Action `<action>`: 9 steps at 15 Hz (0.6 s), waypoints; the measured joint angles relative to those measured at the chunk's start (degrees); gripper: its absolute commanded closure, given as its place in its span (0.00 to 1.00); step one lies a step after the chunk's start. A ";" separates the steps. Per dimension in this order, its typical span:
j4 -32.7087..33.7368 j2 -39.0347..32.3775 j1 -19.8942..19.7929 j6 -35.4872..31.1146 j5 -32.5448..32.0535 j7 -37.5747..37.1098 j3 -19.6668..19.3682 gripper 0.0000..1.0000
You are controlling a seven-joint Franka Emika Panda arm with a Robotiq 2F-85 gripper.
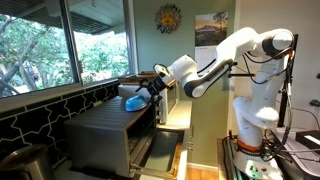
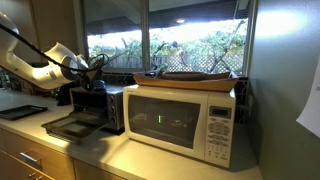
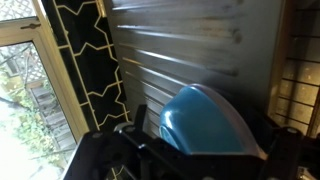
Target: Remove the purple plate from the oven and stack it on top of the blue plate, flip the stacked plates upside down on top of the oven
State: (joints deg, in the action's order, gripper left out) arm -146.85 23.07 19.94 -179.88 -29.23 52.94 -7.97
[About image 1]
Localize silver toaster oven body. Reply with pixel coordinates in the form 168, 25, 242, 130
63, 95, 160, 178

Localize black flat box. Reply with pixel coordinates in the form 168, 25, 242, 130
295, 129, 320, 150

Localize white microwave oven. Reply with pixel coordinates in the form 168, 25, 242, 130
117, 78, 181, 125

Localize blue plastic plate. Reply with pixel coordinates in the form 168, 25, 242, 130
124, 94, 149, 113

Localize toaster oven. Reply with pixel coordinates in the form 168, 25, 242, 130
129, 128, 186, 180

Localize colourful sun wall ornament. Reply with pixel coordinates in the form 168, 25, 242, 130
154, 3, 183, 35

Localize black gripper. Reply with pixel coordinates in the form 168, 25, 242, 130
134, 75, 168, 105

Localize gray robot cart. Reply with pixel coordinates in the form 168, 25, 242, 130
216, 126, 320, 180

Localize wooden tray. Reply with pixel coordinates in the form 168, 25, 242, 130
118, 70, 177, 88

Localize steel cooking pot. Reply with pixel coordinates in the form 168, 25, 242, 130
0, 143, 56, 180

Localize white window frame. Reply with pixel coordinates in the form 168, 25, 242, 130
0, 0, 140, 104

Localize black upright pole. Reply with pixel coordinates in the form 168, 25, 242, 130
277, 33, 300, 129

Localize landscape wall calendar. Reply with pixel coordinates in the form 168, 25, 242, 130
194, 11, 230, 72

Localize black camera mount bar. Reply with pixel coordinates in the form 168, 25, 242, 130
226, 61, 258, 79

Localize green garden trees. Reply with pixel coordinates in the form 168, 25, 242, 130
0, 13, 131, 98

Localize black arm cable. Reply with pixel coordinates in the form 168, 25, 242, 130
240, 46, 295, 86

